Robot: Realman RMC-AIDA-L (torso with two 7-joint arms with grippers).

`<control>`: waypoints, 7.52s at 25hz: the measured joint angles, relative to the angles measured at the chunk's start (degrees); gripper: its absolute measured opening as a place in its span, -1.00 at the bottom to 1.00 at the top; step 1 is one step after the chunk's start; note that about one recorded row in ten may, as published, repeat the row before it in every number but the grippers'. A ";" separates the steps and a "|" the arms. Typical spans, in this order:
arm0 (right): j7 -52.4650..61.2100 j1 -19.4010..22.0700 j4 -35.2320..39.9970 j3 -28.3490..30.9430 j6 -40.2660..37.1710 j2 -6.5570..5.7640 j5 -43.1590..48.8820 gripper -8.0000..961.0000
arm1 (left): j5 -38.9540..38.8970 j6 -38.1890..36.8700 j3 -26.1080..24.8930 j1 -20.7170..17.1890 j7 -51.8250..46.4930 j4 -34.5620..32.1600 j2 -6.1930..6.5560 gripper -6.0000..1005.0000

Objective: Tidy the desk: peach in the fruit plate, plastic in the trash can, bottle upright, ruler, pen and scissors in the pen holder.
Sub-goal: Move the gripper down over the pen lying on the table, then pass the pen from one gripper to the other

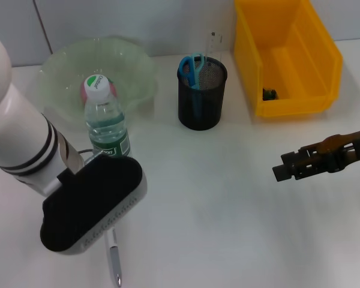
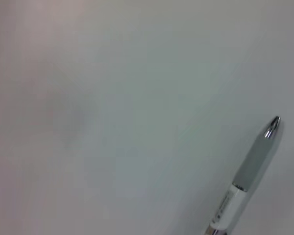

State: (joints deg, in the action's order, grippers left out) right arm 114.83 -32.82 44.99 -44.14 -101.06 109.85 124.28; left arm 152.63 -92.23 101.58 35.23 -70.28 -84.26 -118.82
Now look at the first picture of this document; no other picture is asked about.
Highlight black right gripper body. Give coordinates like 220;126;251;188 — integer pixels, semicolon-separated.
316;127;360;174

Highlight green plastic wrapper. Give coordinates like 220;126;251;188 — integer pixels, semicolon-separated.
262;86;280;101

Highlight blue sheathed scissors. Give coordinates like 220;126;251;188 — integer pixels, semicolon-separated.
178;53;206;121

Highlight transparent plastic ruler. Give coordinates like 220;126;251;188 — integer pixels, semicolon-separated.
205;31;225;66

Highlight clear green-label water bottle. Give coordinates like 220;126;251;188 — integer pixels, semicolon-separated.
83;74;133;160

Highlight pink peach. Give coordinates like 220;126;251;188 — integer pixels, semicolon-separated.
79;78;119;104

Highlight grey white ballpoint pen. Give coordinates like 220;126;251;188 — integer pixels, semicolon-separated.
104;227;122;288

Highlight black mesh pen holder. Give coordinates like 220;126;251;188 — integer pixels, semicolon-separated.
176;56;229;131

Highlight green glass fruit bowl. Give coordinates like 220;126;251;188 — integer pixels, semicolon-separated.
35;35;160;135

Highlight yellow plastic bin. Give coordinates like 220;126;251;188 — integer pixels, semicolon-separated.
234;0;344;118

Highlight left wrist camera housing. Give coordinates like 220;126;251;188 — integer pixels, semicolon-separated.
39;155;148;256

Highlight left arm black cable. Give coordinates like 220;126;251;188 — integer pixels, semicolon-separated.
77;148;106;164

